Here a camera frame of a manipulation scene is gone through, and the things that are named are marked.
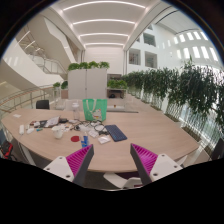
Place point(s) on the small teal box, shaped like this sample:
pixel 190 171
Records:
pixel 39 129

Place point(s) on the green tote bag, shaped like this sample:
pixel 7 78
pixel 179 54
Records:
pixel 95 110

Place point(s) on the black office chair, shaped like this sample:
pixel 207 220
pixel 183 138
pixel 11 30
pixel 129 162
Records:
pixel 42 104

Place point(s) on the small planter with plants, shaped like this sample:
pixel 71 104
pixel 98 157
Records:
pixel 63 87

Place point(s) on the white ceramic mug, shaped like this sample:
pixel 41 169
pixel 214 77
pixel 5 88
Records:
pixel 58 132

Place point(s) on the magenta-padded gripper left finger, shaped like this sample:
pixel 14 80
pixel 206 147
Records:
pixel 78 160

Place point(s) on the flat round red coaster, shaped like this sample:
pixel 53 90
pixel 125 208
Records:
pixel 75 138

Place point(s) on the white tissue packet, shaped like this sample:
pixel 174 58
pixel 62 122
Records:
pixel 104 139

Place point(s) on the clear blue-label water bottle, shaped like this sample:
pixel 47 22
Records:
pixel 85 141

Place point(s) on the white chair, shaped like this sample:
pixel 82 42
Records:
pixel 116 180

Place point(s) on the red and black bag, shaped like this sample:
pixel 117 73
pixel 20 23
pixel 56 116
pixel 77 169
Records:
pixel 6 149

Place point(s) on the row of green plants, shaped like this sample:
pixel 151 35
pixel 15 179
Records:
pixel 196 90

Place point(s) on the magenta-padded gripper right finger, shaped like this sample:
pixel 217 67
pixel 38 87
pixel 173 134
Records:
pixel 146 159

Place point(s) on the black power adapter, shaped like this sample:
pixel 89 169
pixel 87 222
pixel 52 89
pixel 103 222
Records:
pixel 63 120

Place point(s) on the white remote device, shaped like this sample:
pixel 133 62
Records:
pixel 21 129

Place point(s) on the white planter cabinet with plants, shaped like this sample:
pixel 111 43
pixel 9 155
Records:
pixel 87 83

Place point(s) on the clear tumbler with lid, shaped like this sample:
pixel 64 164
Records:
pixel 76 111

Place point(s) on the ceiling light strips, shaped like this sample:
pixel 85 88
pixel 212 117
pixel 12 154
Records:
pixel 104 22

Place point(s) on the low shelf with plants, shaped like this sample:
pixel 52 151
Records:
pixel 116 85

